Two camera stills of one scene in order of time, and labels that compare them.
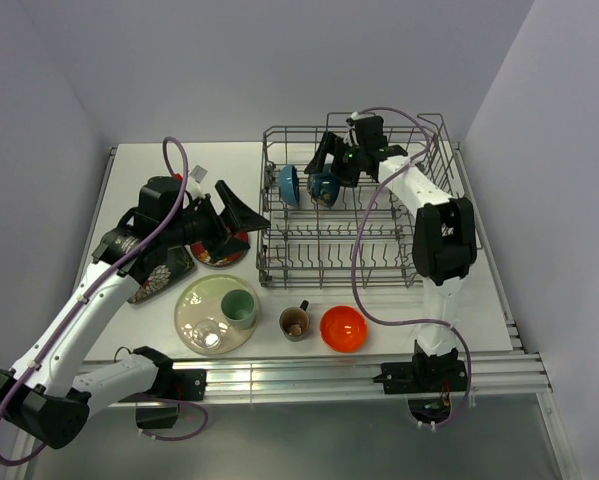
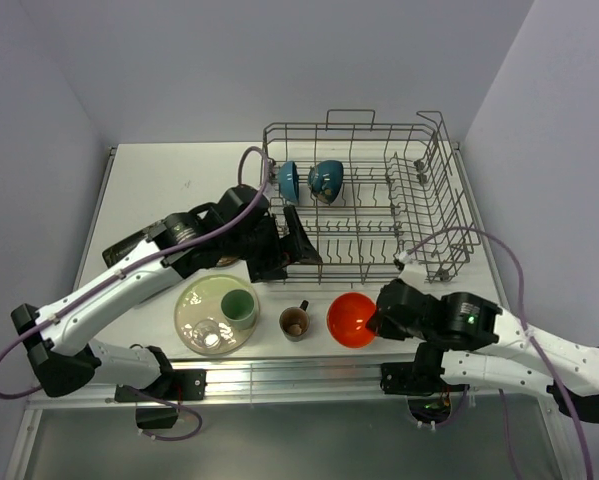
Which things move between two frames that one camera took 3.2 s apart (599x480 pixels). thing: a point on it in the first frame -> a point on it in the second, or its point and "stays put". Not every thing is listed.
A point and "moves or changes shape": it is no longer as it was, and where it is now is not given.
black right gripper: x=327 y=145 -> x=378 y=323
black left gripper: x=236 y=215 -> x=295 y=245
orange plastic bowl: x=343 y=328 moves or changes shape
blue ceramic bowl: x=289 y=185 stays put
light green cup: x=239 y=308 stays put
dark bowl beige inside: x=323 y=187 stays put
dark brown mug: x=294 y=322 stays put
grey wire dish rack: x=364 y=238 stays put
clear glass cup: x=207 y=334 stays put
